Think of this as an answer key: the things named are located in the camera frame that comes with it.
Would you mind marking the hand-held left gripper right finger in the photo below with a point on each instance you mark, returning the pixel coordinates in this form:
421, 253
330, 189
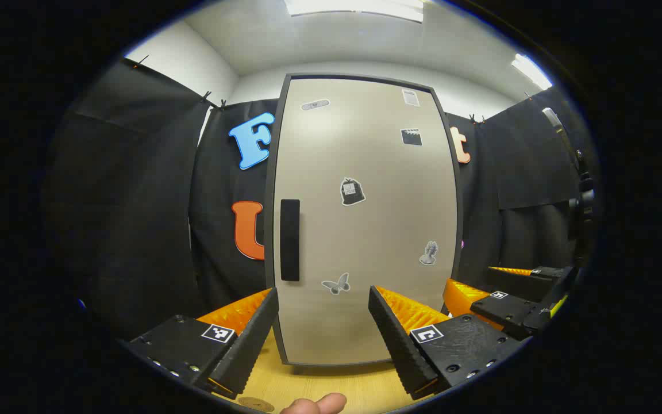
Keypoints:
400, 345

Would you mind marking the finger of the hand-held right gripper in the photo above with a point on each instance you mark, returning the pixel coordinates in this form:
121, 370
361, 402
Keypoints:
523, 283
515, 316

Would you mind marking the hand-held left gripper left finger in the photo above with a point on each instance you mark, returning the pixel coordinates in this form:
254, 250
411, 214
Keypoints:
245, 345

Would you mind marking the round brown coaster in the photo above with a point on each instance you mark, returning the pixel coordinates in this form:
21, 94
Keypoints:
255, 404

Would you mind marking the grey cabinet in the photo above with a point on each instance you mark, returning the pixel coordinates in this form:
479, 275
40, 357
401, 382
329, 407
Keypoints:
270, 230

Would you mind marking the black backdrop cloth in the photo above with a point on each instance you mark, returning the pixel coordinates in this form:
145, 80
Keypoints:
135, 201

